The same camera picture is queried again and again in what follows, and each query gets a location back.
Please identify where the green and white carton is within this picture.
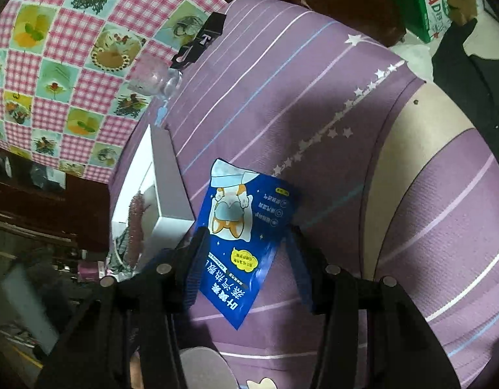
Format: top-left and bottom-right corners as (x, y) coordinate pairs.
(385, 0), (453, 43)

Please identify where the dark wooden cabinet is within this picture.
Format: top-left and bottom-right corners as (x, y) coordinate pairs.
(0, 170), (112, 252)

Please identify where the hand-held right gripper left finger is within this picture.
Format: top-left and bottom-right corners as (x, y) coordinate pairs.
(36, 227), (212, 389)

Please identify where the pink checkered printed cloth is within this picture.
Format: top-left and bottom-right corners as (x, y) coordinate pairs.
(0, 0), (228, 179)

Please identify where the white cardboard box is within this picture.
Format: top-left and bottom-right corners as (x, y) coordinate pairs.
(110, 124), (195, 272)

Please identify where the grey board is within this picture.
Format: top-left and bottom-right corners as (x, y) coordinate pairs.
(1, 265), (60, 355)

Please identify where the purple pump bottle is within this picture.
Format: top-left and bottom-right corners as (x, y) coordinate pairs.
(77, 261), (109, 282)

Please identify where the small black box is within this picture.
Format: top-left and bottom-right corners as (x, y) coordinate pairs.
(170, 12), (227, 69)

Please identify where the pink glitter pouch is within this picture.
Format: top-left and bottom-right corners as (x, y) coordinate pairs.
(126, 192), (147, 264)

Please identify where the black garment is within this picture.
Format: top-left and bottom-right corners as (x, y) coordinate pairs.
(432, 18), (499, 195)

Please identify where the clear glass cup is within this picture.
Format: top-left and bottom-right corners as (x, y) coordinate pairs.
(128, 59), (183, 100)

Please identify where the purple striped printed sheet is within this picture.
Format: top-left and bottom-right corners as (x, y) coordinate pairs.
(107, 0), (499, 389)

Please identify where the blue printed packet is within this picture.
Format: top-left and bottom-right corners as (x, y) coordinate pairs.
(198, 158), (303, 330)

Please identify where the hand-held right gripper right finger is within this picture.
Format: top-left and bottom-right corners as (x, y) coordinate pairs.
(284, 225), (455, 389)

